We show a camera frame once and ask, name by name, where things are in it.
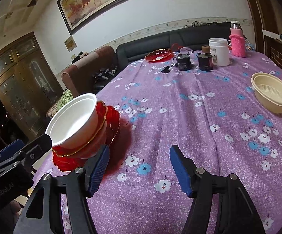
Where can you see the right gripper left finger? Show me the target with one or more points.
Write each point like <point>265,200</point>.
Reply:
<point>43,213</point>

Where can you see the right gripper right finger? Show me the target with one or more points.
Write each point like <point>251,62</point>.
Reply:
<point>236,211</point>

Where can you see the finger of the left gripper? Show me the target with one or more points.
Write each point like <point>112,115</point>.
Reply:
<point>11,149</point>
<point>35,150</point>

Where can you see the large red glass plate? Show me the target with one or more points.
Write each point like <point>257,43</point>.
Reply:
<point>66,164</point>

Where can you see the red glass bowl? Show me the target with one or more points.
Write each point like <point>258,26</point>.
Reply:
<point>84,149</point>

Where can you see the white paper bowl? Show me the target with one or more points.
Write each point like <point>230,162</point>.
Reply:
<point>74,124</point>

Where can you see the cream plastic bowl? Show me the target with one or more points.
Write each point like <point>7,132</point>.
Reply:
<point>268,91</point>

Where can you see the green floral blanket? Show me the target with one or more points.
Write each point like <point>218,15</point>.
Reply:
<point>65,98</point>

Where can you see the wooden glass cabinet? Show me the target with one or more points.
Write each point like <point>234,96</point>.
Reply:
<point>28,87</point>

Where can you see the brown armchair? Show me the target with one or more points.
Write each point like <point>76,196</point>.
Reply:
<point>77,77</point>

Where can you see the purple floral tablecloth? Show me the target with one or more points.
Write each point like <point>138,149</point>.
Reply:
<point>214,118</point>

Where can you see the black leather sofa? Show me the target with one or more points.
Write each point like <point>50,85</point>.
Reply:
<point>193,37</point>

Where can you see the small red glass dish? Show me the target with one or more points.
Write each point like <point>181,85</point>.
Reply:
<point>160,55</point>

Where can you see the dark jar with cork lid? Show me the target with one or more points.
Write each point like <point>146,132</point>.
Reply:
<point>205,59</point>

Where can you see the small black jar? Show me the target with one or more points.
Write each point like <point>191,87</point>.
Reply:
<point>183,62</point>

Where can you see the white plastic jar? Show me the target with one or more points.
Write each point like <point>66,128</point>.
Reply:
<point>219,51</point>

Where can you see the pink thermos with knit sleeve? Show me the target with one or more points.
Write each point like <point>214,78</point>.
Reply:
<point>237,39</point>

